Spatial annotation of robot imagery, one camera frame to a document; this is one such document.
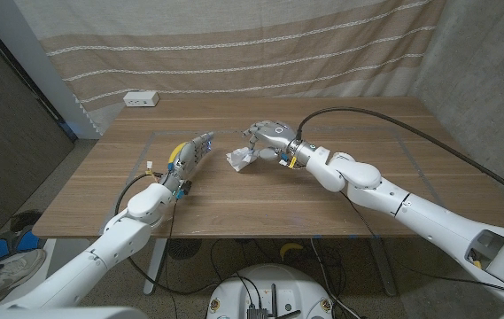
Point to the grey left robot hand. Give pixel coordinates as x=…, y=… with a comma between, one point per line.
x=187, y=159

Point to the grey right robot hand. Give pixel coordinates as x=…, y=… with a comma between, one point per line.
x=278, y=135

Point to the white cloth napkin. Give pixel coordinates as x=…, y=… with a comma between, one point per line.
x=239, y=158

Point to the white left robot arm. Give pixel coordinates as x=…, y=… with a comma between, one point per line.
x=114, y=239

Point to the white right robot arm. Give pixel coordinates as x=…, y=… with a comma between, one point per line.
x=411, y=208

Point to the white plug connector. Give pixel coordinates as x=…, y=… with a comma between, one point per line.
x=149, y=164

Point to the white power strip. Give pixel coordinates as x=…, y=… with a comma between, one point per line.
x=141, y=98

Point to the round black vent disc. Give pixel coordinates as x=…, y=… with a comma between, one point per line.
x=183, y=248

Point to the beige striped fabric backdrop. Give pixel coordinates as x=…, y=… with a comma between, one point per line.
x=234, y=53

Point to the white table leg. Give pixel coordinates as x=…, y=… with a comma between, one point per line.
x=154, y=266

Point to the yellow curved floor object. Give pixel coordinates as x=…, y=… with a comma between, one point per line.
x=289, y=248

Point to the white robot torso base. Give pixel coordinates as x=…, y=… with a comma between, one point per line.
x=278, y=283

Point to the black antenna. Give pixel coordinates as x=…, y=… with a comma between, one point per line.
x=273, y=299

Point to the black electronics box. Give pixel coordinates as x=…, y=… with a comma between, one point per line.
x=257, y=313

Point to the grey table leg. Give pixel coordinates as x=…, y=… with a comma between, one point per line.
x=384, y=270

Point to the black round floor object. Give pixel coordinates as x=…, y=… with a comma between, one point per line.
x=25, y=219

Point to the dark grey perforated panel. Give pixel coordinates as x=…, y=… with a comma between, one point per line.
x=8, y=146

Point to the white pillar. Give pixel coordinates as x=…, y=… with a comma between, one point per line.
x=34, y=57

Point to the grey white sneaker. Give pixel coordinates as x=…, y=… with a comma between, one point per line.
x=17, y=272

